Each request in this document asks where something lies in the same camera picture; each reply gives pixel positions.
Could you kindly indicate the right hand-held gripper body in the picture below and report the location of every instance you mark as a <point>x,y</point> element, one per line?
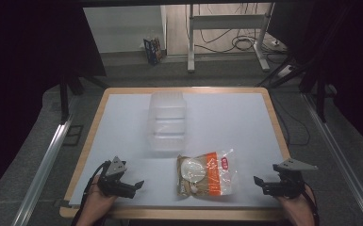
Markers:
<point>287,182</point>

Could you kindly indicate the aluminium floor rail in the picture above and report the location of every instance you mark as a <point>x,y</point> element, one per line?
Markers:
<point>342,157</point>
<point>41,175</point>

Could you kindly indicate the person's right hand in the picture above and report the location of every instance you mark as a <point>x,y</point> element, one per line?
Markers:
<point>295,208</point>

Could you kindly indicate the black stand legs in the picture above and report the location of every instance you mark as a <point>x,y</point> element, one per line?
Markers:
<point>66,94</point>
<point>320,94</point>

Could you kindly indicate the person's left hand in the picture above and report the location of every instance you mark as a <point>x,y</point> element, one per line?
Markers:
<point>95,204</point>

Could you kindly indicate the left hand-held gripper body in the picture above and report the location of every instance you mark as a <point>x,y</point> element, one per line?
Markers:
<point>114,179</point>

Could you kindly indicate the blue carton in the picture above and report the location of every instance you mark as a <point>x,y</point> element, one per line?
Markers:
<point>153,50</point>

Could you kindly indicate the white power strip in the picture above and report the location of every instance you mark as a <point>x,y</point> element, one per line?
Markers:
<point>279,44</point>

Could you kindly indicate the black floor socket frame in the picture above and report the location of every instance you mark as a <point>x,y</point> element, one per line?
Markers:
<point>73,135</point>

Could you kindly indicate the clear bag with orange label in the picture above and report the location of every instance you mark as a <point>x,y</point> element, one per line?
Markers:
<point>206,172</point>

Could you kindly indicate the clear plastic container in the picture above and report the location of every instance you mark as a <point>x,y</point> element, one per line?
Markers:
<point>167,122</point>

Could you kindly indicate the white metal stand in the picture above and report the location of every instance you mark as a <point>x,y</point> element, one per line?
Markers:
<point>226,22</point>

